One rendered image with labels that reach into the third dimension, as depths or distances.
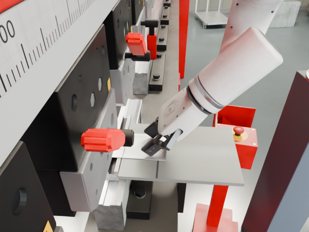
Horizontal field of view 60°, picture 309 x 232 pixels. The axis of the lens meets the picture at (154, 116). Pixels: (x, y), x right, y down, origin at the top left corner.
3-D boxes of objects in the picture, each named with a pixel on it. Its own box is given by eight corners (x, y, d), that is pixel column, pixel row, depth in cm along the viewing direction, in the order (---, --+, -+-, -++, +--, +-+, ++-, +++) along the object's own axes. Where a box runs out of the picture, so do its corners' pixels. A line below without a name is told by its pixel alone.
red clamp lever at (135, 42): (145, 30, 35) (151, 52, 44) (114, 29, 35) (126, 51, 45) (145, 43, 35) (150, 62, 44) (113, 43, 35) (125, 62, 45)
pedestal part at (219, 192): (218, 227, 141) (237, 154, 109) (206, 225, 142) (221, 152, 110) (218, 217, 146) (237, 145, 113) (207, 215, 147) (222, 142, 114)
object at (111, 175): (118, 180, 59) (117, 171, 57) (105, 180, 59) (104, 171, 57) (131, 124, 75) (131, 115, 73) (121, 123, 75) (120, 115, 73)
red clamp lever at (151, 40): (157, 61, 65) (157, 20, 60) (140, 60, 66) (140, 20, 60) (158, 58, 67) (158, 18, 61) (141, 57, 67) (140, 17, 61)
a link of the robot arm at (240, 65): (200, 66, 57) (195, 81, 49) (252, 19, 50) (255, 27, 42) (227, 94, 58) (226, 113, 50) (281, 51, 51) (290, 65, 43)
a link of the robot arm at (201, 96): (196, 65, 55) (185, 74, 57) (198, 87, 48) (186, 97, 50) (223, 89, 58) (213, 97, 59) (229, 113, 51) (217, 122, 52)
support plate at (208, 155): (243, 186, 55) (244, 183, 55) (117, 179, 57) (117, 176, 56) (230, 130, 70) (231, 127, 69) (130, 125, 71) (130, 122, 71)
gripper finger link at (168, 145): (184, 113, 55) (167, 121, 59) (174, 144, 51) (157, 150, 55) (188, 116, 56) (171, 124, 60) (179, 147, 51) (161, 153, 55)
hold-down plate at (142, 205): (149, 220, 62) (149, 212, 60) (126, 218, 62) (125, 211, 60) (157, 135, 86) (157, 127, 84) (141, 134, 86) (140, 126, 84)
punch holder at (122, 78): (124, 112, 45) (115, 10, 35) (74, 110, 45) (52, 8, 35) (135, 70, 57) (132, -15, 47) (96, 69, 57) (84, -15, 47)
